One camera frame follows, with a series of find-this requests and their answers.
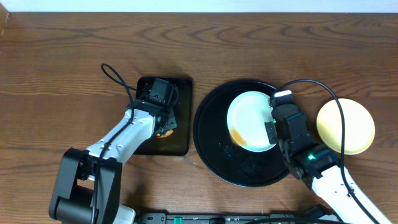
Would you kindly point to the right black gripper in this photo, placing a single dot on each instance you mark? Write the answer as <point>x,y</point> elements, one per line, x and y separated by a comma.
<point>272,130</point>

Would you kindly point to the black round tray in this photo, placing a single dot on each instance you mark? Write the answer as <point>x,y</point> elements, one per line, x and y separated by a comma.
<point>217,150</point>

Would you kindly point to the yellow plate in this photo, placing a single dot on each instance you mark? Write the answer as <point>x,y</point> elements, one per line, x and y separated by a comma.
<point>346,120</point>

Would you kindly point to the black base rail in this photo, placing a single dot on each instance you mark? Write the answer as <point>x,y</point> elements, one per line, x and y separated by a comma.
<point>318,213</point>

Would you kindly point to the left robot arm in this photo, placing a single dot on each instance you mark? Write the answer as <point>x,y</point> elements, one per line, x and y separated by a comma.
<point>88,184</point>

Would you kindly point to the orange green scrub sponge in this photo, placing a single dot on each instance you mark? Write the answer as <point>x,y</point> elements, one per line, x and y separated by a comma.
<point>164,134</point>

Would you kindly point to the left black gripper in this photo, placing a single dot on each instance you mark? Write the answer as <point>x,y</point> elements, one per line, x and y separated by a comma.
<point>170,124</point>

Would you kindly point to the black rectangular water tray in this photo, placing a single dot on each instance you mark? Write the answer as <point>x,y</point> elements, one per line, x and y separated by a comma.
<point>177,143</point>

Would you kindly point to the light blue plate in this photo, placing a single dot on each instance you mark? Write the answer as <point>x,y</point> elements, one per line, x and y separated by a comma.
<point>246,118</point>

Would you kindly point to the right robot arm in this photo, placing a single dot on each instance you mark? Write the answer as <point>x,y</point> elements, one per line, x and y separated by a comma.
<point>316,164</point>

